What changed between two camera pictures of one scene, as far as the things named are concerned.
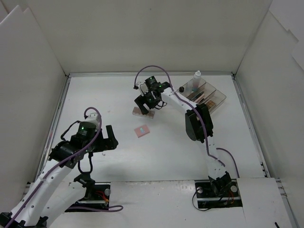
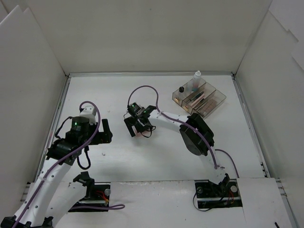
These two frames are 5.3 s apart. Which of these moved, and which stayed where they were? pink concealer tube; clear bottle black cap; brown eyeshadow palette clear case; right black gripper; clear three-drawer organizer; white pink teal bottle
Moved: right black gripper; brown eyeshadow palette clear case
Stayed: clear three-drawer organizer; clear bottle black cap; white pink teal bottle; pink concealer tube
